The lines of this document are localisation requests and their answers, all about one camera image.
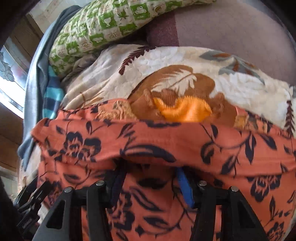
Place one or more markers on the blue denim cloth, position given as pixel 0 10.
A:
pixel 37 81

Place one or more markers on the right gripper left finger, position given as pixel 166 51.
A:
pixel 64 219

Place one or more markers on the wooden glass door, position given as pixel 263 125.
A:
pixel 16 56

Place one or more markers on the teal striped cloth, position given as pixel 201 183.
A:
pixel 53 96

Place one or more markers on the green checkered pillow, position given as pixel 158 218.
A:
pixel 102 22

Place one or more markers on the leaf print blanket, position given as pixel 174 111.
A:
pixel 131 71

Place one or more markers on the orange floral blouse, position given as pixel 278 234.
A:
pixel 161 166

